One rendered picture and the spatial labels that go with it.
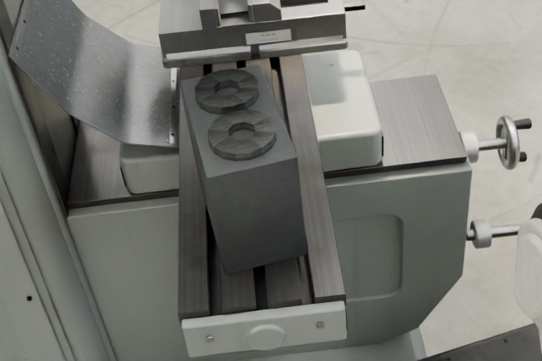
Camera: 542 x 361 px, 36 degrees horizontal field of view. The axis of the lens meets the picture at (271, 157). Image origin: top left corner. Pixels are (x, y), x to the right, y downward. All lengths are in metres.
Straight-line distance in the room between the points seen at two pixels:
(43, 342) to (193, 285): 0.72
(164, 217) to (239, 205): 0.57
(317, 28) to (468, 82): 1.57
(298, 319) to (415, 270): 0.72
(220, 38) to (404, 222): 0.53
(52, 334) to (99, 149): 0.40
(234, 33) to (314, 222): 0.47
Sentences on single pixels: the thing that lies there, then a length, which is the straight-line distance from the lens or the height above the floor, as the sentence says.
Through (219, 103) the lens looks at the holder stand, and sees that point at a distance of 1.15.
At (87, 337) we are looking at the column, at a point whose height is 0.41.
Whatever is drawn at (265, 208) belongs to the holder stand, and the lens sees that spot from 1.11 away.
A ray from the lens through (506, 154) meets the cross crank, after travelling 1.85.
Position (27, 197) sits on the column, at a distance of 1.58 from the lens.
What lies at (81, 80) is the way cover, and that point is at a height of 0.96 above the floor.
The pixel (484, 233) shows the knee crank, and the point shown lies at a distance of 1.78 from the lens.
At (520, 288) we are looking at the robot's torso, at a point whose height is 0.95.
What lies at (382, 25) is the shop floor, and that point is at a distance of 3.39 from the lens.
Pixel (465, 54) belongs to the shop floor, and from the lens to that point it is 3.23.
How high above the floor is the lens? 1.84
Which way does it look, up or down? 41 degrees down
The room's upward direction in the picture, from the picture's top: 7 degrees counter-clockwise
